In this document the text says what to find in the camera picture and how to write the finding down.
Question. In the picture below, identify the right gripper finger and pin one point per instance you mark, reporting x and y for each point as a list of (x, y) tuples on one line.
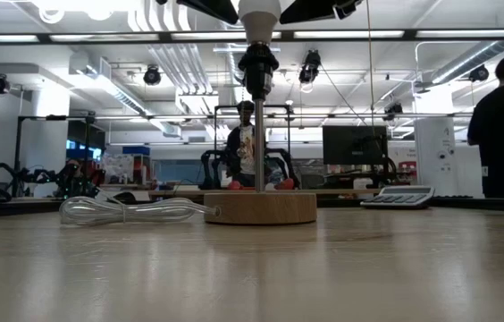
[(310, 11), (214, 8)]

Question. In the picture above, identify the grey desk calculator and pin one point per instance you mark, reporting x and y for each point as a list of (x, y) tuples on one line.
[(397, 199)]

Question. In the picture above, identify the white globe lightbulb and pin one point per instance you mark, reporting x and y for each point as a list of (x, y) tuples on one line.
[(258, 20)]

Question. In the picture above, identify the wooden base table lamp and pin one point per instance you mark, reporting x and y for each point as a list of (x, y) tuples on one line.
[(258, 208)]

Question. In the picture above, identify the black aluminium frame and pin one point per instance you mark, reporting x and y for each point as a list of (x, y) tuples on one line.
[(409, 34)]

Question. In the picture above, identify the black computer monitor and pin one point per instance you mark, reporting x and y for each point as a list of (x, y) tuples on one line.
[(355, 145)]

